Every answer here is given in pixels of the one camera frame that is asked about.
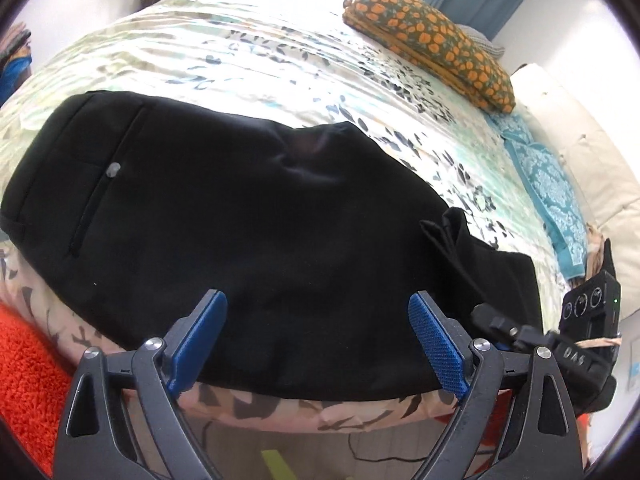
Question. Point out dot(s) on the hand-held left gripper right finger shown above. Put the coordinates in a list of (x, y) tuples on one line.
[(440, 345)]

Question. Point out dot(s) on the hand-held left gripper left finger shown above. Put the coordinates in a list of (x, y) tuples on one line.
[(200, 345)]

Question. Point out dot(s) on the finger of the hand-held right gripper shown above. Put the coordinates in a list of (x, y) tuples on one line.
[(502, 324)]

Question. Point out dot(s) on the black pants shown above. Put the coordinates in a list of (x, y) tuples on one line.
[(250, 210)]

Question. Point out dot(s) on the teal patterned pillow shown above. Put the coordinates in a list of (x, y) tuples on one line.
[(505, 125), (550, 195)]

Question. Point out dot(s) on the cream padded headboard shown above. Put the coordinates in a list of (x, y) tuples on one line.
[(600, 160)]

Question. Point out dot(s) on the orange shaggy rug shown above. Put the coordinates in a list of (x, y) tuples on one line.
[(30, 385)]

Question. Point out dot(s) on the checkered pillow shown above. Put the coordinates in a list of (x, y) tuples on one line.
[(487, 42)]

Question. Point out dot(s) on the bed with floral sheet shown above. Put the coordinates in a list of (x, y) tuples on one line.
[(250, 50)]

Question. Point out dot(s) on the orange patterned pillow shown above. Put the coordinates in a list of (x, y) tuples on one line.
[(425, 30)]

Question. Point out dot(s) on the pile of clothes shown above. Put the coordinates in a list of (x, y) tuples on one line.
[(15, 67)]

